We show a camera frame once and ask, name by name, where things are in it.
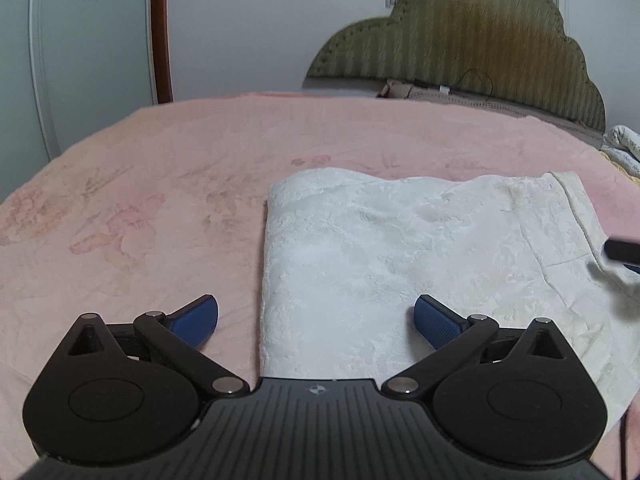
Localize white pants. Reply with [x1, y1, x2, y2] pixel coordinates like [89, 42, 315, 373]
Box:
[259, 168, 639, 422]

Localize white quilt at bedside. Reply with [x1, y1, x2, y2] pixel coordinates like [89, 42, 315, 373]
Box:
[600, 125, 640, 179]

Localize pink floral bed sheet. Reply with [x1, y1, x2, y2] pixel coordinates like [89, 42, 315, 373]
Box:
[1, 96, 639, 479]

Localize olive upholstered headboard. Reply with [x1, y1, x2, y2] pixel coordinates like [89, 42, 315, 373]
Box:
[307, 0, 605, 130]

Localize beige pillow at headboard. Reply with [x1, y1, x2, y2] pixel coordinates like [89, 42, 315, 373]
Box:
[378, 79, 451, 102]

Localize frosted sliding wardrobe door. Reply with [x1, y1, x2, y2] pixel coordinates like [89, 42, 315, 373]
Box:
[1, 0, 157, 197]

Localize black charging cable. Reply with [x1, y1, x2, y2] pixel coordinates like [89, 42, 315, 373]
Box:
[409, 68, 497, 98]

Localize brown wooden wardrobe frame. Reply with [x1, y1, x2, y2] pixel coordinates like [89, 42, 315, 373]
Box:
[149, 0, 174, 104]

